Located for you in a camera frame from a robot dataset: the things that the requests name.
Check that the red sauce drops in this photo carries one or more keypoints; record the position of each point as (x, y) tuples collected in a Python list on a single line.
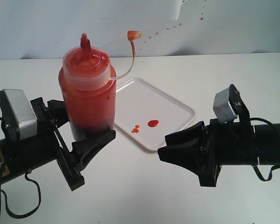
[(151, 123)]

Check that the white backdrop sheet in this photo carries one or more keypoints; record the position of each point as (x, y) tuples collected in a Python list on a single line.
[(49, 28)]

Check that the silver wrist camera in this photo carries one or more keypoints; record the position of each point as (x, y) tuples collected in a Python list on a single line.
[(228, 105), (18, 115)]

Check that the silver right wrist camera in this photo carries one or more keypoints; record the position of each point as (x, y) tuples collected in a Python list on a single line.
[(228, 105)]

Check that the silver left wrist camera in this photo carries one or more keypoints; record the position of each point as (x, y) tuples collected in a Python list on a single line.
[(18, 115)]

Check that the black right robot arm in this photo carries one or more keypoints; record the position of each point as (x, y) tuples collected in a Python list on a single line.
[(204, 149)]

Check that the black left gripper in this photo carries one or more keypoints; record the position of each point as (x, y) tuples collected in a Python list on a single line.
[(36, 151)]

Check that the red sauce squeeze bottle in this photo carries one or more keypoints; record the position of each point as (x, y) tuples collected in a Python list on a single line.
[(88, 83)]

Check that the white rectangular plastic tray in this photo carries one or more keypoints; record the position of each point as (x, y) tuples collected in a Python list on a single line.
[(138, 102)]

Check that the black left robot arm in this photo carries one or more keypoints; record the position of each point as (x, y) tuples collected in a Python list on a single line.
[(32, 138)]

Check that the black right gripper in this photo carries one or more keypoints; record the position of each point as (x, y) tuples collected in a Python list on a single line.
[(227, 144)]

